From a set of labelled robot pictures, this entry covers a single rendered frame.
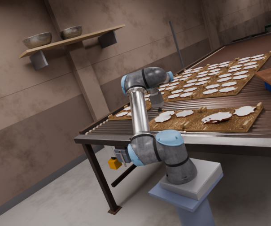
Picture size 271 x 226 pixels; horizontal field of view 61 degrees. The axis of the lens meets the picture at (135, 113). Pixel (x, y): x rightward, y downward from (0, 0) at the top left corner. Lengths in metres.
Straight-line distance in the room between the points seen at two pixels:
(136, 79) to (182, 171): 0.54
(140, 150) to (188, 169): 0.24
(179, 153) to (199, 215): 0.33
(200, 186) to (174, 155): 0.17
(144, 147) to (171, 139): 0.13
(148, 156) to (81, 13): 3.76
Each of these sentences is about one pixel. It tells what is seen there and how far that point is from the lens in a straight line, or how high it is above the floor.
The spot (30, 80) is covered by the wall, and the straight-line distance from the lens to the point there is 3.91.
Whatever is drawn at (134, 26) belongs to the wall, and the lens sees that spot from 5.21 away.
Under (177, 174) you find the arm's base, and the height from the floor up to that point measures 0.97.
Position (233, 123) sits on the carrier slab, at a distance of 1.52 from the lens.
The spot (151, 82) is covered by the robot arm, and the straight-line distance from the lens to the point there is 1.26.
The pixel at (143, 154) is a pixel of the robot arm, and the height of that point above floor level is 1.10.
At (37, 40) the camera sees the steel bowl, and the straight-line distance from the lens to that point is 3.49.
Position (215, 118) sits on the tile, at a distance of 1.57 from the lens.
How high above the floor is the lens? 1.56
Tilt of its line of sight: 15 degrees down
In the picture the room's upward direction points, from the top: 20 degrees counter-clockwise
